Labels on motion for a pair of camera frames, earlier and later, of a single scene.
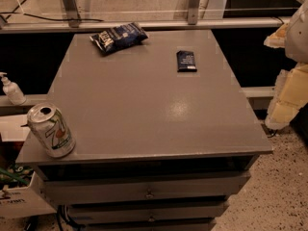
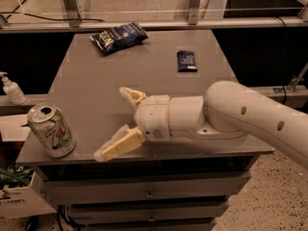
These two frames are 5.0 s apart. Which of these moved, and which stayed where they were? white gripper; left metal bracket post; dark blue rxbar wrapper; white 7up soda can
Moved: white gripper
Stayed: white 7up soda can; dark blue rxbar wrapper; left metal bracket post
